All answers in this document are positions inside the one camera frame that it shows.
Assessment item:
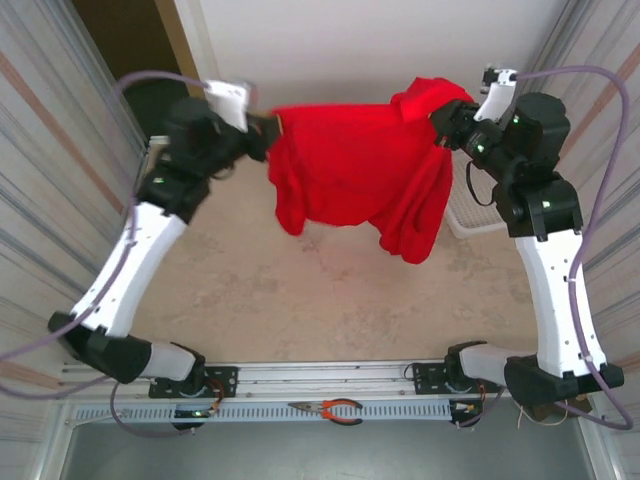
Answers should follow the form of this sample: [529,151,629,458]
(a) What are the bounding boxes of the aluminium enclosure post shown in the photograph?
[517,0,599,104]
[52,0,151,151]

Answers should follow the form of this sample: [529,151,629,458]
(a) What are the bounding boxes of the brown wooden door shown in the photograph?
[72,0,191,96]

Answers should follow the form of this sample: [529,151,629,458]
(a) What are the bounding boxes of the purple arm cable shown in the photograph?
[514,64,636,432]
[0,69,211,440]

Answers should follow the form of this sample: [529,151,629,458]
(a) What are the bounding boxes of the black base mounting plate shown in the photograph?
[412,362,501,396]
[148,366,239,400]

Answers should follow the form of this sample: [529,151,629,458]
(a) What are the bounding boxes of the orange-handled pliers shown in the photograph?
[288,398,364,427]

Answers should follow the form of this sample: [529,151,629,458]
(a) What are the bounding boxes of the red printed t-shirt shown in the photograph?
[266,75,475,266]

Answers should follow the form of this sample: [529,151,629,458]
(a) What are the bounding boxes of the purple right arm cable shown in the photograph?
[514,64,636,432]

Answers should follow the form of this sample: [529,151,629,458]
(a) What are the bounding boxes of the small black controller board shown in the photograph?
[172,405,217,432]
[448,399,485,429]

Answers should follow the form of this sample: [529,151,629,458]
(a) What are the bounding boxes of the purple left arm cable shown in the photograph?
[0,69,211,440]

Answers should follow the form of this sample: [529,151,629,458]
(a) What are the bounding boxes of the white perforated plastic basket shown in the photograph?
[444,164,509,239]

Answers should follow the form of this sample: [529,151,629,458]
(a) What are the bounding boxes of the brown cloth pouch with string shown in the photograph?
[517,394,595,427]

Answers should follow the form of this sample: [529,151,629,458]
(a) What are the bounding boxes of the white slotted cable duct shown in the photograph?
[73,402,454,425]

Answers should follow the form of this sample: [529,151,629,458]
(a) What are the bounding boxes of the white and tan door frame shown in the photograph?
[153,0,224,84]

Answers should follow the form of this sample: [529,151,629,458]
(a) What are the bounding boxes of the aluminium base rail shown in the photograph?
[59,357,511,401]

